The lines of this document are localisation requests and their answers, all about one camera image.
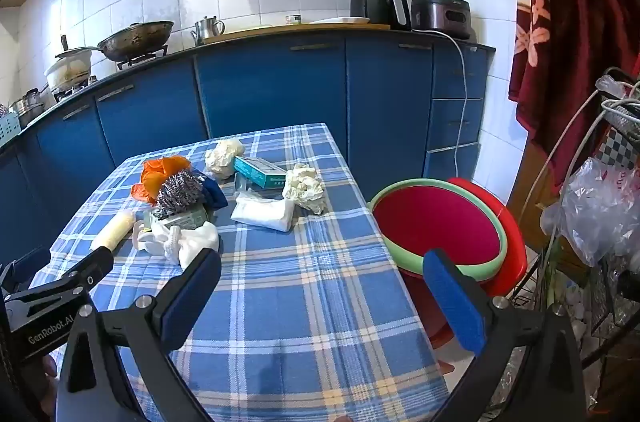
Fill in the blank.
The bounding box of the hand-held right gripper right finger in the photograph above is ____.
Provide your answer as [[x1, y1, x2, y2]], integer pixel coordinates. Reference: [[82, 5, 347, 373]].
[[422, 249, 587, 422]]

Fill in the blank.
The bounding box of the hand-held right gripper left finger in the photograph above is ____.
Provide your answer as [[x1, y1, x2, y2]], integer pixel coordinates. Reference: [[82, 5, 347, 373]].
[[54, 246, 222, 422]]

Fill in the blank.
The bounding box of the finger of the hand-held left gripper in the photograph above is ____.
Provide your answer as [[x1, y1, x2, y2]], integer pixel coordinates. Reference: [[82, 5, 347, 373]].
[[30, 246, 115, 303], [0, 247, 52, 298]]

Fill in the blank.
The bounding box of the cream foam roll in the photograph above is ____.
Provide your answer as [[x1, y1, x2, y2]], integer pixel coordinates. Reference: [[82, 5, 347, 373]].
[[90, 209, 136, 253]]

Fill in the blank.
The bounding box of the red basin with green rim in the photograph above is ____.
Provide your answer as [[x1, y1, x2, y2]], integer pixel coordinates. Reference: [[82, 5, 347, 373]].
[[367, 179, 508, 343]]

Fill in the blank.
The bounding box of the steel wool scourer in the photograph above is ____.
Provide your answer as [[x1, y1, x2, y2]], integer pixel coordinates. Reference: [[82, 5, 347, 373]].
[[156, 169, 205, 220]]

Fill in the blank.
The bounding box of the blue cloth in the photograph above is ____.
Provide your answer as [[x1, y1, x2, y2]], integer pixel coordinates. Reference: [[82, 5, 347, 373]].
[[197, 175, 229, 210]]

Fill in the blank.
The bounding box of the white tissue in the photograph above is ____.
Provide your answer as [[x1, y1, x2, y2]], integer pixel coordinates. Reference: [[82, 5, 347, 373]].
[[282, 163, 326, 215], [205, 139, 246, 179]]

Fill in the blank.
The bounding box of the white crumpled cloth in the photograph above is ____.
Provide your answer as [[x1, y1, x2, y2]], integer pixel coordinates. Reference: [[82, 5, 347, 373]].
[[176, 222, 221, 270]]

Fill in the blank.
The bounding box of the white patterned box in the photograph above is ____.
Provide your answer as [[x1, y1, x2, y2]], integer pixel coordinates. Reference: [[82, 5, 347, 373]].
[[150, 205, 211, 229]]

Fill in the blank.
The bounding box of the blue plaid tablecloth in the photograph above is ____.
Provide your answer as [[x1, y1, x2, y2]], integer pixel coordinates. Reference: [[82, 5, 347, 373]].
[[30, 122, 451, 422]]

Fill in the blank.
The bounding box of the green plastic basket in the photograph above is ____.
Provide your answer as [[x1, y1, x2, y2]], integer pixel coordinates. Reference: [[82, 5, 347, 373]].
[[0, 112, 21, 148]]

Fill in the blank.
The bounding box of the blue cabinet drawer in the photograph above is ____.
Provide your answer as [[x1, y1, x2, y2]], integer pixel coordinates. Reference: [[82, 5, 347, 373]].
[[432, 47, 488, 100], [430, 97, 485, 150], [425, 142, 481, 183]]

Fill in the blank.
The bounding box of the teal medicine box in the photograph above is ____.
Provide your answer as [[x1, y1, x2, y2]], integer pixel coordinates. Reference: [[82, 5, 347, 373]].
[[233, 155, 287, 189]]

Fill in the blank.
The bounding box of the wooden door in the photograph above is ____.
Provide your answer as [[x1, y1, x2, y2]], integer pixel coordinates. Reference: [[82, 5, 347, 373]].
[[510, 137, 568, 225]]

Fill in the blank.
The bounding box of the steel steamer pot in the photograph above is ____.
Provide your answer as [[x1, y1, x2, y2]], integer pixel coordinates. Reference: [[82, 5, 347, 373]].
[[10, 87, 47, 123]]

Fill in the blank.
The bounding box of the clear plastic bag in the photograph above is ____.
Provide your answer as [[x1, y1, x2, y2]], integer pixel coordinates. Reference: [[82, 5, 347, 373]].
[[540, 157, 640, 268]]

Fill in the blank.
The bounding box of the white cooking pot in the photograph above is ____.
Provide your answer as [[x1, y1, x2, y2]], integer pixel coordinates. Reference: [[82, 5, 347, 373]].
[[45, 47, 93, 90]]

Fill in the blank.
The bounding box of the gas stove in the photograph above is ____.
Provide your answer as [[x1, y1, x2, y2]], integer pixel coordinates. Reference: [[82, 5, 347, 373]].
[[52, 45, 171, 103]]

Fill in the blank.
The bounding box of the white curved tube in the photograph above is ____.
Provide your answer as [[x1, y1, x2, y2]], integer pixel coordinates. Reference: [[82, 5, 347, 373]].
[[537, 88, 601, 203]]

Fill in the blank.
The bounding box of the black white checkered cloth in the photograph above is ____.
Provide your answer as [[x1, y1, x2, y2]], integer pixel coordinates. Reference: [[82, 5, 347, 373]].
[[597, 127, 640, 168]]

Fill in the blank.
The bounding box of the blue kitchen base cabinet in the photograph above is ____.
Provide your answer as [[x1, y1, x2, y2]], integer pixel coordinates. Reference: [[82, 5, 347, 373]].
[[0, 30, 496, 263]]

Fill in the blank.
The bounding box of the black wok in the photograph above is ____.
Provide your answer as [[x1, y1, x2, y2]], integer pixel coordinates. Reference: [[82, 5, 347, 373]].
[[55, 21, 176, 63]]

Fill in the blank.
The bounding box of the steel kettle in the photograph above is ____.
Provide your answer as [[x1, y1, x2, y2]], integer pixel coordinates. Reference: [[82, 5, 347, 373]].
[[191, 16, 226, 46]]

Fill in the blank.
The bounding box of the dark rice cooker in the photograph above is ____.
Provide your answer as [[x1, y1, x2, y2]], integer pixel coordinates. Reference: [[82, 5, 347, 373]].
[[411, 0, 473, 40]]

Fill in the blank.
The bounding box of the red floral blanket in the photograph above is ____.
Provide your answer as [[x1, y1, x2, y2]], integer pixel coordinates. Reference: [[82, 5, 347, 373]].
[[507, 0, 640, 153]]

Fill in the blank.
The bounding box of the white plate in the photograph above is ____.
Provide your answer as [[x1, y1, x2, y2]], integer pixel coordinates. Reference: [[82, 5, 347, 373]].
[[307, 17, 371, 26]]

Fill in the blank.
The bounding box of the black air fryer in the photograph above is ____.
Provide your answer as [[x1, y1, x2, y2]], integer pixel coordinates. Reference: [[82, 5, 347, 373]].
[[350, 0, 412, 32]]

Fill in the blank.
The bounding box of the white power cable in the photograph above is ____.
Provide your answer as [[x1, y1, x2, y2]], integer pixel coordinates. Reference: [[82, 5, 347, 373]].
[[422, 30, 471, 173]]

